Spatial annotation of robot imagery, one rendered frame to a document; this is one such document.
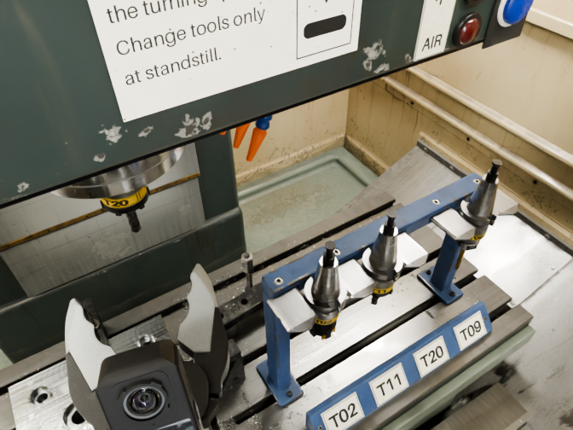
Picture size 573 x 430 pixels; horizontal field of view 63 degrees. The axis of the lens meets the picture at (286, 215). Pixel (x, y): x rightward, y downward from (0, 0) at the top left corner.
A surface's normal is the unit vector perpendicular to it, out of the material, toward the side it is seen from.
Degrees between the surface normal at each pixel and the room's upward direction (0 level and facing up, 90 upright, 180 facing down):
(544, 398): 24
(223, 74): 90
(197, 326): 2
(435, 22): 90
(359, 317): 0
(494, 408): 8
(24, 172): 90
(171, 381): 64
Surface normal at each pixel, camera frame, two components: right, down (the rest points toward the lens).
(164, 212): 0.52, 0.60
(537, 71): -0.85, 0.37
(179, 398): 0.26, 0.28
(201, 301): 0.00, -0.69
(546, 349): -0.36, -0.49
